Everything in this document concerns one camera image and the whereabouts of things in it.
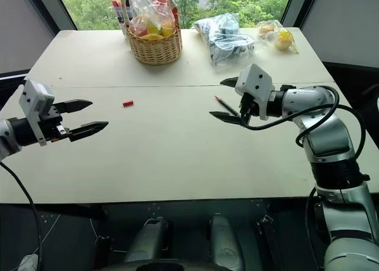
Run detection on yellow fruit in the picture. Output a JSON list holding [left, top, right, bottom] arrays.
[[275, 29, 293, 50]]

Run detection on clear bag of fruit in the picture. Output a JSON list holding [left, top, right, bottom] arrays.
[[125, 0, 179, 41]]

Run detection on clear bag with yellow fruit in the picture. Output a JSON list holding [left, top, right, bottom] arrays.
[[256, 19, 300, 55]]

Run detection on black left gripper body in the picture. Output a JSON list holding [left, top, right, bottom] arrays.
[[38, 104, 72, 144]]

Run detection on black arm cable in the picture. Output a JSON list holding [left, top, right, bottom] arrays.
[[240, 85, 368, 172], [0, 162, 41, 271]]

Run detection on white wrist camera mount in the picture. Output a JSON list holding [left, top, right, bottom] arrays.
[[234, 63, 275, 121], [18, 79, 56, 148]]

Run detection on white crumpled cloth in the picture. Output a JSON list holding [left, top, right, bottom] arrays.
[[18, 253, 40, 271]]

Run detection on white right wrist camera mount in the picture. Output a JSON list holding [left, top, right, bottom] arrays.
[[234, 63, 275, 121]]

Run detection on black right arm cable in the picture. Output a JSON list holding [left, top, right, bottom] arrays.
[[240, 85, 368, 172]]

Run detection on grey rounded robot leg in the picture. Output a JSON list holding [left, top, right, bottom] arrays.
[[123, 216, 173, 264], [208, 212, 247, 271]]

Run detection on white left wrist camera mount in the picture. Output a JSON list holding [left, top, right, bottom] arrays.
[[18, 79, 56, 148]]

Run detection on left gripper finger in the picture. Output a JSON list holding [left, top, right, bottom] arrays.
[[54, 99, 94, 115], [68, 121, 110, 143]]

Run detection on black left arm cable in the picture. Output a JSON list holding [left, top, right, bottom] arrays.
[[0, 162, 41, 271]]

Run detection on markers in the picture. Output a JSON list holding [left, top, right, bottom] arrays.
[[111, 0, 131, 32]]

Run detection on black table leg bracket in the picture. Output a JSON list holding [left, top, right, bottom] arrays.
[[255, 214, 281, 251]]

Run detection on clear bag of blue-white items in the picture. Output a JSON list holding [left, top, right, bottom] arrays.
[[192, 12, 256, 69]]

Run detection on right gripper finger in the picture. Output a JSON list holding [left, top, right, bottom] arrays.
[[219, 77, 238, 90], [208, 111, 246, 125]]

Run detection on dark window frame post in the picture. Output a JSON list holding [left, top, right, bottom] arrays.
[[279, 0, 306, 28], [43, 0, 78, 33]]

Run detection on wicker basket with handle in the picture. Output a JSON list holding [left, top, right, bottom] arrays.
[[119, 0, 184, 66]]

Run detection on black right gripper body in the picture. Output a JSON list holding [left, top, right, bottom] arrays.
[[237, 91, 261, 121]]

